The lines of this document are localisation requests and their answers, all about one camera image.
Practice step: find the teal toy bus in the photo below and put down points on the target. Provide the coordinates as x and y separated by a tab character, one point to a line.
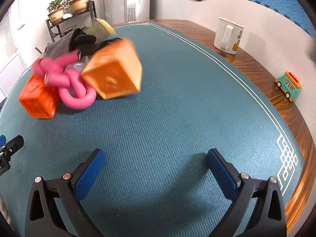
287	86

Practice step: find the clear plastic wrap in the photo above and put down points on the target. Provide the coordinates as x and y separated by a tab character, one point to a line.
75	66

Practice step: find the green table mat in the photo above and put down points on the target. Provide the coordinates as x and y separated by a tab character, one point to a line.
172	128

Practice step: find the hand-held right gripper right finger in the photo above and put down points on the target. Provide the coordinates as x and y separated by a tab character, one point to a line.
222	172

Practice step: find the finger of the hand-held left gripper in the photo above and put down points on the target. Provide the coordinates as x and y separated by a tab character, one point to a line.
13	145

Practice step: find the yellow object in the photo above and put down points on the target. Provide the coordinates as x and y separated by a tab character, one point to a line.
107	26

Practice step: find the light orange toy cube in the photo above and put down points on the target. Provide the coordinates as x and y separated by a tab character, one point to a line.
111	79

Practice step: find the white cartoon mug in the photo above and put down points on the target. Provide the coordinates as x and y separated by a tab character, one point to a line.
235	42

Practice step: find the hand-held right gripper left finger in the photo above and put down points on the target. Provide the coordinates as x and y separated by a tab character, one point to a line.
91	170

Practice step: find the red-orange toy cube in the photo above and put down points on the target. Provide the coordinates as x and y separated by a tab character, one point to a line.
37	101

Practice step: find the black cloth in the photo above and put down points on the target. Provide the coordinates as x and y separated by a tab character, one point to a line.
84	42

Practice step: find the pink foam tube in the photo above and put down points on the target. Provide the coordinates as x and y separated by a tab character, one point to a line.
76	102

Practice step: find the small potted plant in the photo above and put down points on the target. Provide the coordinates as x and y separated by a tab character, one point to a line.
56	17

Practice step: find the black metal rack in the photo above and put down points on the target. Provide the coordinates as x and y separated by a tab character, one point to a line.
74	17

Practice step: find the grey cloth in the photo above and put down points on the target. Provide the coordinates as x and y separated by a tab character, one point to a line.
58	48

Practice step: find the small white object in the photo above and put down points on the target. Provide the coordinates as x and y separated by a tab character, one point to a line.
67	16

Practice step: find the standing air conditioner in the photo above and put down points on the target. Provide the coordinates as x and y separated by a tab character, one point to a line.
138	5

